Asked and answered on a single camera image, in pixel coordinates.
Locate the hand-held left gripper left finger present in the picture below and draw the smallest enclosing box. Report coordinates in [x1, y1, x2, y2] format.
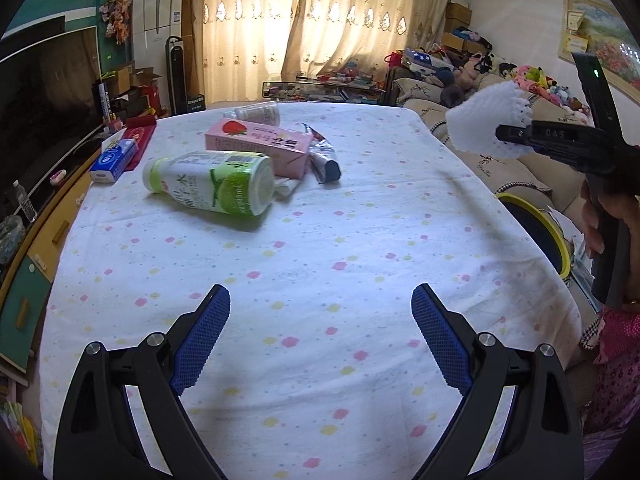
[52, 284, 232, 480]

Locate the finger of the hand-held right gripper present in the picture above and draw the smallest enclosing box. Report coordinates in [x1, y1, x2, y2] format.
[495, 120, 592, 167]

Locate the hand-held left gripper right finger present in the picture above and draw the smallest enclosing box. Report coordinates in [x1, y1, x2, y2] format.
[411, 282, 586, 480]

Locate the white foam net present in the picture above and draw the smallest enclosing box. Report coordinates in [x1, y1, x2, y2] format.
[445, 82, 536, 153]

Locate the dark bin with yellow rim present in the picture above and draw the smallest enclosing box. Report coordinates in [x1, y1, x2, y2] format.
[495, 192, 571, 281]

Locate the person's right hand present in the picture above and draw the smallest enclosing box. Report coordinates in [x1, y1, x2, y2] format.
[580, 180, 640, 257]

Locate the beige sofa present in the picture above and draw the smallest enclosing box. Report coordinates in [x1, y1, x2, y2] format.
[385, 72, 601, 351]

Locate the pile of plush toys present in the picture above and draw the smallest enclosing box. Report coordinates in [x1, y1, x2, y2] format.
[430, 45, 601, 121]

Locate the white paper sheet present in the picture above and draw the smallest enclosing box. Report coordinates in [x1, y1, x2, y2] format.
[547, 204, 586, 248]

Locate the clear zip bag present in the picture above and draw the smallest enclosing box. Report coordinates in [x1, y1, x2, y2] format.
[570, 250, 601, 296]

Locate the framed flower picture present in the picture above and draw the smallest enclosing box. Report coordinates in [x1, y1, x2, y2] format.
[557, 0, 640, 93]

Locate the white floral tablecloth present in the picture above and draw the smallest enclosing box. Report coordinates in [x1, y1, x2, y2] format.
[39, 100, 583, 480]

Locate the stack of cardboard boxes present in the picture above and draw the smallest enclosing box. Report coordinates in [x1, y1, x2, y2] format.
[442, 2, 488, 56]

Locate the blue star blanket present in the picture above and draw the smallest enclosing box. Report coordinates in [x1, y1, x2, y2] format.
[404, 49, 453, 76]

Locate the green label plastic bottle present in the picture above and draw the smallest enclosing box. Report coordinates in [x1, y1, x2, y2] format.
[142, 150, 276, 218]

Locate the white paper scrap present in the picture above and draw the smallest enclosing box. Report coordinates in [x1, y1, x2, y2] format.
[272, 175, 303, 202]

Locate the wooden television cabinet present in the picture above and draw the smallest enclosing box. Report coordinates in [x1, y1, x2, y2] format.
[0, 125, 126, 376]

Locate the person's pink floral clothing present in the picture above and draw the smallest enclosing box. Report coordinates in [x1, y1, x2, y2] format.
[582, 305, 640, 480]

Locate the blue tissue pack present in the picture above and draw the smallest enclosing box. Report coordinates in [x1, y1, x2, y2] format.
[89, 137, 140, 183]

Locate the pile of colourful books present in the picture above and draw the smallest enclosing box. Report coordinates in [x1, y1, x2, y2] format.
[0, 380, 41, 466]

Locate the pink strawberry carton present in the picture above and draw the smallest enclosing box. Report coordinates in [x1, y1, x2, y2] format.
[205, 117, 314, 178]

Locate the glass ashtray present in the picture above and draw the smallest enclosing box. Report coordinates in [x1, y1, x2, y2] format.
[0, 215, 26, 266]

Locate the silver tube with dark cap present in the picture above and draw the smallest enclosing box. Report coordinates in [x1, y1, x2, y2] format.
[304, 124, 342, 183]

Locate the cream embroidered curtain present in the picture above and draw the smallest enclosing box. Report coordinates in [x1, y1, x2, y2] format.
[182, 0, 321, 106]
[280, 0, 458, 91]

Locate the clear water bottle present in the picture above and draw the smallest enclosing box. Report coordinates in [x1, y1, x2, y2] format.
[11, 180, 38, 223]

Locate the glass coffee table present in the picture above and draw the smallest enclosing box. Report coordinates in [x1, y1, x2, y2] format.
[262, 77, 388, 106]

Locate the small white bottle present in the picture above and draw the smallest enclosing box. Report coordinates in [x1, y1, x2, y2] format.
[223, 101, 281, 126]

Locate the red box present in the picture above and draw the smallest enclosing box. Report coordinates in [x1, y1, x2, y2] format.
[141, 85, 163, 117]

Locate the black tall carton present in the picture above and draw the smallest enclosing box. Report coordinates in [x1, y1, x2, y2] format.
[92, 80, 113, 121]

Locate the black tower fan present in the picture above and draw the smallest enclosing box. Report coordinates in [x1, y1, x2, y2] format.
[165, 35, 206, 116]

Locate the open cardboard box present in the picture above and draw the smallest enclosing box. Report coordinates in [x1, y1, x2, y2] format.
[102, 60, 163, 111]

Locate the large black television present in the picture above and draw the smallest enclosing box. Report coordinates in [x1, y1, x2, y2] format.
[0, 25, 106, 211]

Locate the white standing air conditioner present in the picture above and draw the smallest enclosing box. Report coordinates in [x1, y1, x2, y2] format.
[131, 0, 186, 106]

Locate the artificial flower decoration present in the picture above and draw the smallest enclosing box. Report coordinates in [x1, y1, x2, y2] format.
[99, 0, 133, 46]

